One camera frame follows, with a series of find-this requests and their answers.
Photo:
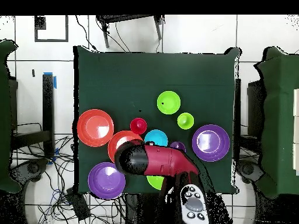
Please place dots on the black metal frame stand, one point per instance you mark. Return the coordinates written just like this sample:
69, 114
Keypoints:
126, 18

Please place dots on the white box stack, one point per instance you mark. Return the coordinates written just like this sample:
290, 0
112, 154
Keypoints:
296, 105

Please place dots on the red plastic cup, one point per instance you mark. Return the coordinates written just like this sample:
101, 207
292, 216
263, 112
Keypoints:
138, 126

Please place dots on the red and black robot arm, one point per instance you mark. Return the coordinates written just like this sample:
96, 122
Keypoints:
163, 161

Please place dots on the green plastic cup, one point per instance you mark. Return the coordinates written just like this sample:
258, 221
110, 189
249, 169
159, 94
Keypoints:
185, 121

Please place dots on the large purple plastic bowl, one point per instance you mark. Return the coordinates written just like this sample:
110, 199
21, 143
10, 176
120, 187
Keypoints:
210, 142
105, 180

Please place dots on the purple plastic cup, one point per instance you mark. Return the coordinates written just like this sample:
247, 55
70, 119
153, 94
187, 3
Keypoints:
178, 145

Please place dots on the black square floor frame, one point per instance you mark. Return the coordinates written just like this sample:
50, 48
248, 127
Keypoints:
39, 23

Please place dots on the large orange plastic bowl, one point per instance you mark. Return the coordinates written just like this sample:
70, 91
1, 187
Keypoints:
95, 127
116, 142

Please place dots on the small blue plastic bowl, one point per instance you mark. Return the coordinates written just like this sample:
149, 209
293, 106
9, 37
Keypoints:
156, 137

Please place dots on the black power strip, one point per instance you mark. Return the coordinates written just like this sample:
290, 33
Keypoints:
78, 205

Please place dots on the small green plastic bowl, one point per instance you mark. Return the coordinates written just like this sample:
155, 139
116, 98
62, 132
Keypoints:
168, 102

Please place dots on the black metal beam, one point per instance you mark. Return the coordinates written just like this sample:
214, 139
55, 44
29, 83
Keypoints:
30, 138
48, 105

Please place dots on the dark green side table cloth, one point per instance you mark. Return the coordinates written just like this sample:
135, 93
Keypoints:
280, 116
4, 116

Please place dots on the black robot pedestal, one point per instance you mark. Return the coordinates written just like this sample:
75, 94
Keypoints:
144, 210

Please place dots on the dark grey machine base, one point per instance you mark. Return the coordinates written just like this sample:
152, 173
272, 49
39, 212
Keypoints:
32, 168
248, 170

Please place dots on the large green plastic bowl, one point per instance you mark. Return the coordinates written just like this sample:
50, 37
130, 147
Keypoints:
155, 181

